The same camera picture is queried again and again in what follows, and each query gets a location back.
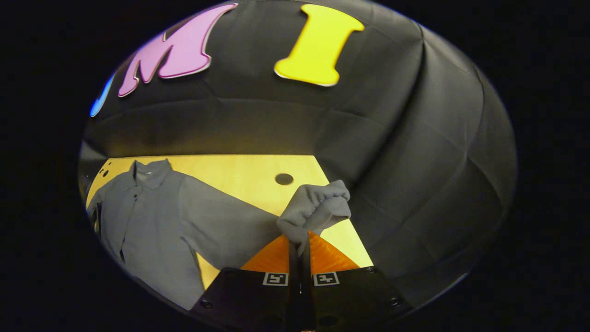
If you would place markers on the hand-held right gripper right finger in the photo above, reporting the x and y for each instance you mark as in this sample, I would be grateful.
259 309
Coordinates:
305 273

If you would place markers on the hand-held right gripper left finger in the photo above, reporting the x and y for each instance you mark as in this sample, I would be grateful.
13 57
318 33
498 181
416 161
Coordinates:
293 273

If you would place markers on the grey collared shirt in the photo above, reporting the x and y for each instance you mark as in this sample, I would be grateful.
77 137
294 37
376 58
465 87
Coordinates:
156 221

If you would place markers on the black backdrop cloth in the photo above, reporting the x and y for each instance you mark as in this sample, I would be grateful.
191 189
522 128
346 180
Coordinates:
392 138

